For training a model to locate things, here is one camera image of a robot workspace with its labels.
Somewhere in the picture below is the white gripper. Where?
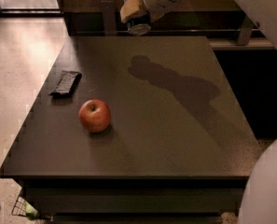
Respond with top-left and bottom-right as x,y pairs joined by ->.
120,0 -> 179,23

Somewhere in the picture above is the blue pepsi can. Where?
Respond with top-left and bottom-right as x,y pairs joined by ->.
123,0 -> 151,35

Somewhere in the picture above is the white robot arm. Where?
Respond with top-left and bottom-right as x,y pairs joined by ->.
120,0 -> 277,224

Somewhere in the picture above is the black snack bar wrapper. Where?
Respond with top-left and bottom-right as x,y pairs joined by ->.
49,70 -> 82,97

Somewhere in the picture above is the red apple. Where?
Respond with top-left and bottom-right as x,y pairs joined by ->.
78,99 -> 111,133

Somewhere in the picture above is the dark grey table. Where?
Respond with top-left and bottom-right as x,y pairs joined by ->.
0,36 -> 260,224

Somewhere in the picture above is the wire basket with green item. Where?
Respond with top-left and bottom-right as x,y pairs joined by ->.
11,195 -> 40,221

